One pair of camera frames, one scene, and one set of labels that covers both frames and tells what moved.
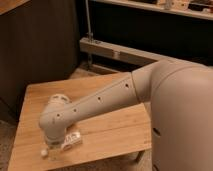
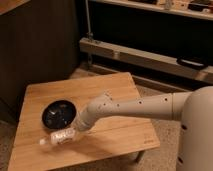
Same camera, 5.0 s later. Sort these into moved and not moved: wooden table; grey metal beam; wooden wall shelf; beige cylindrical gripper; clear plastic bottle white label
Moved: beige cylindrical gripper; clear plastic bottle white label
Not moved: wooden wall shelf; grey metal beam; wooden table
